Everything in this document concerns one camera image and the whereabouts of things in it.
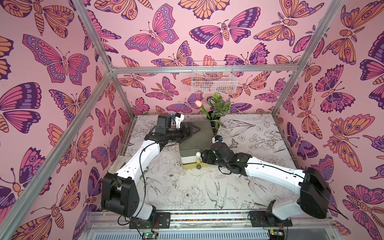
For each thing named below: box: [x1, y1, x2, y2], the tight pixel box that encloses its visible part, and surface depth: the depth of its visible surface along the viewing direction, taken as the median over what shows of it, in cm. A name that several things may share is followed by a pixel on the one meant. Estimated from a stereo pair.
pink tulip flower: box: [194, 100, 211, 119], surface depth 91 cm
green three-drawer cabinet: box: [179, 119, 214, 170], surface depth 82 cm
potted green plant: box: [207, 92, 231, 136], surface depth 92 cm
